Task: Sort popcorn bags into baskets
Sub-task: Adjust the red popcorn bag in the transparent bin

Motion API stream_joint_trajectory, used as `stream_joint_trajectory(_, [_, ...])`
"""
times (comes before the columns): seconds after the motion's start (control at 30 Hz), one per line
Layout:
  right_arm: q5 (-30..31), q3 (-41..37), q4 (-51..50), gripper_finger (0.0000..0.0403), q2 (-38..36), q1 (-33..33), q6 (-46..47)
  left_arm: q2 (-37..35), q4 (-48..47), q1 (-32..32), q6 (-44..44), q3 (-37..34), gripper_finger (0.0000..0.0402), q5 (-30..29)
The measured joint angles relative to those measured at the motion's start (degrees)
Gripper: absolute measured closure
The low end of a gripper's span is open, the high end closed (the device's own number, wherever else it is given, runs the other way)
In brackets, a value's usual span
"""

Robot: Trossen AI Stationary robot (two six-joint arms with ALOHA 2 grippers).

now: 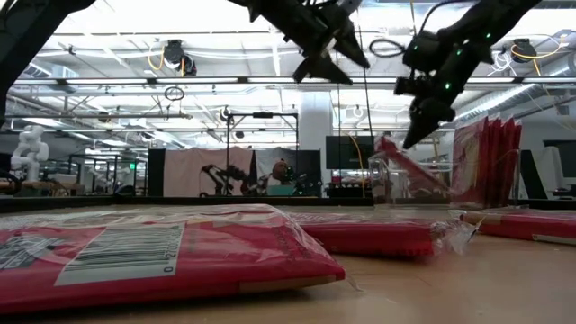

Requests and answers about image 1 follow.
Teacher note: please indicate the black aluminium table frame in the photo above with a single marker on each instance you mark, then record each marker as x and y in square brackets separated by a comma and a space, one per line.
[67, 203]

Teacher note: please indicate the black stand frame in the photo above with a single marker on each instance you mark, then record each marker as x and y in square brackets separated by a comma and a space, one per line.
[263, 115]

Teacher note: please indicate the clear plastic basket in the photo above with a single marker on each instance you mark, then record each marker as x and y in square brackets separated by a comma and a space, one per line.
[380, 180]

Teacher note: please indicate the teal box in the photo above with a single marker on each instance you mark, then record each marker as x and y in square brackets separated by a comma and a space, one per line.
[281, 191]

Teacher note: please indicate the dark background robot arm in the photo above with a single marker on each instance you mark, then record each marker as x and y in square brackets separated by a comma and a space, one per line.
[306, 184]
[225, 173]

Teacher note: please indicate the black monitor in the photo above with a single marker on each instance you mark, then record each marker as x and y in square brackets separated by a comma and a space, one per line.
[346, 153]

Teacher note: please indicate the pink curtain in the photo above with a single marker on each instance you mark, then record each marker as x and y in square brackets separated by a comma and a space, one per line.
[189, 173]

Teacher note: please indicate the black divider panel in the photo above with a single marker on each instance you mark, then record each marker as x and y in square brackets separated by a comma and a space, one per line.
[533, 175]
[156, 173]

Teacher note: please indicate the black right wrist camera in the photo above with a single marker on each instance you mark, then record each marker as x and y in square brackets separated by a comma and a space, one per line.
[420, 51]

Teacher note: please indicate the red popcorn bag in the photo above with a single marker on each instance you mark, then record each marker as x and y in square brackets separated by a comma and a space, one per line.
[506, 166]
[468, 166]
[180, 265]
[490, 166]
[498, 166]
[373, 238]
[531, 227]
[516, 166]
[414, 168]

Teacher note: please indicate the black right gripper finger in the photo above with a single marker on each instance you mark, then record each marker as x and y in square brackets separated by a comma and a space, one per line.
[427, 117]

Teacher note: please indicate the white pillar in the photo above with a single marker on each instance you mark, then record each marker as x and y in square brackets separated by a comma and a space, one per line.
[315, 126]

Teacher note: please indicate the person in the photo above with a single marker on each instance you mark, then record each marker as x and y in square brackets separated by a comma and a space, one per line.
[281, 171]

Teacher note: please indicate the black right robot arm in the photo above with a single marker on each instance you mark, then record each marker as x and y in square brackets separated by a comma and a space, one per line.
[495, 18]

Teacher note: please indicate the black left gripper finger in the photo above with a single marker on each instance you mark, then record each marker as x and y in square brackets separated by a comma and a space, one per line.
[324, 67]
[353, 42]

